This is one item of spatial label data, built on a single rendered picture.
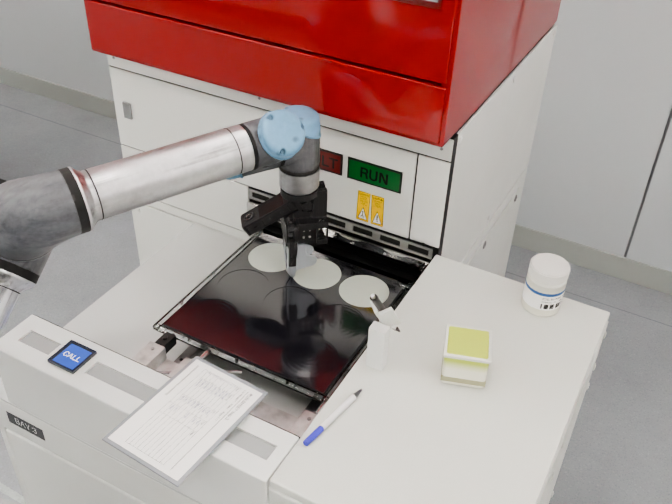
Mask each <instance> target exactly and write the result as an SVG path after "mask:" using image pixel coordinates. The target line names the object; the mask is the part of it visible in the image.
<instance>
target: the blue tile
mask: <svg viewBox="0 0 672 504"><path fill-rule="evenodd" d="M90 354H91V352H89V351H87V350H85V349H83V348H81V347H78V346H76V345H74V344H71V345H69V346H68V347H67V348H66V349H65V350H63V351H62V352H61V353H60V354H59V355H57V356H56V357H55V358H54V359H53V361H55V362H57V363H60V364H62V365H64V366H66V367H68V368H70V369H72V370H73V369H74V368H75V367H76V366H78V365H79V364H80V363H81V362H82V361H83V360H84V359H86V358H87V357H88V356H89V355H90Z"/></svg>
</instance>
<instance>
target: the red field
mask: <svg viewBox="0 0 672 504"><path fill-rule="evenodd" d="M340 158H341V156H337V155H334V154H331V153H327V152H324V151H320V168H322V169H326V170H329V171H332V172H335V173H339V174H340Z"/></svg>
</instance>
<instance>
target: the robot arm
mask: <svg viewBox="0 0 672 504"><path fill-rule="evenodd" d="M320 138H321V129H320V117H319V114H318V113H317V112H316V111H315V110H314V109H313V108H310V107H308V106H303V105H292V106H287V107H285V108H284V109H279V110H274V111H270V112H268V113H266V114H265V115H263V116H262V117H260V118H257V119H254V120H251V121H247V122H244V123H241V124H238V125H233V126H230V127H227V128H223V129H220V130H217V131H213V132H210V133H206V134H203V135H200V136H196V137H193V138H189V139H186V140H183V141H179V142H176V143H173V144H169V145H166V146H162V147H159V148H156V149H152V150H149V151H146V152H142V153H139V154H135V155H132V156H129V157H125V158H122V159H119V160H115V161H112V162H108V163H105V164H102V165H98V166H95V167H92V168H88V169H85V170H81V171H78V170H76V169H74V168H71V167H65V168H62V169H58V170H55V171H51V172H46V173H42V174H38V175H33V176H28V177H23V178H18V179H13V180H9V181H6V182H4V183H2V184H0V336H1V334H2V332H3V329H4V327H5V325H6V323H7V321H8V319H9V317H10V315H11V312H12V310H13V308H14V306H15V304H16V302H17V300H18V298H19V295H20V293H21V292H23V291H25V290H27V289H30V288H32V287H35V286H36V284H37V281H38V279H39V277H40V275H41V273H42V271H43V269H44V267H45V264H46V262H47V260H48V258H49V256H50V254H51V252H52V250H53V248H55V247H56V246H58V245H60V244H61V243H63V242H65V241H67V240H69V239H71V238H73V237H76V236H78V235H81V234H84V233H87V232H90V231H92V230H93V229H94V227H95V225H96V223H97V222H98V221H100V220H103V219H107V218H110V217H113V216H116V215H119V214H122V213H125V212H128V211H131V210H134V209H137V208H140V207H143V206H146V205H149V204H152V203H155V202H158V201H161V200H164V199H167V198H170V197H173V196H176V195H179V194H182V193H185V192H188V191H191V190H194V189H197V188H200V187H203V186H206V185H209V184H212V183H215V182H218V181H221V180H224V179H227V180H231V179H236V178H243V177H244V176H248V175H252V174H256V173H260V172H264V171H268V170H271V169H275V168H279V186H280V193H279V194H277V195H275V196H274V197H272V198H270V199H268V200H267V201H265V202H263V203H261V204H260V205H258V206H256V207H254V208H253V209H251V210H249V211H247V212H245V213H244V214H242V215H241V226H242V229H243V230H244V231H245V232H246V233H247V235H249V236H251V235H252V234H254V233H256V232H258V231H259V230H261V229H263V228H265V227H267V226H268V225H270V224H272V223H274V222H276V221H277V220H279V219H281V227H282V234H283V248H284V257H285V266H286V271H287V273H288V274H289V275H290V277H294V276H295V273H296V271H297V270H299V269H302V268H305V267H309V266H312V265H314V264H315V263H316V262H317V258H316V257H315V256H313V255H310V254H312V253H313V246H311V245H308V244H311V243H316V245H319V244H328V224H329V221H328V219H327V188H326V187H325V183H324V181H319V175H320ZM322 220H324V221H322ZM322 228H326V238H323V239H319V237H324V232H323V229H322ZM305 243H307V244H305Z"/></svg>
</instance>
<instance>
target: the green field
mask: <svg viewBox="0 0 672 504"><path fill-rule="evenodd" d="M349 177H352V178H355V179H358V180H361V181H365V182H368V183H371V184H374V185H378V186H381V187H384V188H387V189H391V190H394V191H397V192H399V183H400V174H398V173H394V172H391V171H388V170H384V169H381V168H378V167H374V166H371V165H367V164H364V163H361V162H357V161H354V160H351V159H350V160H349Z"/></svg>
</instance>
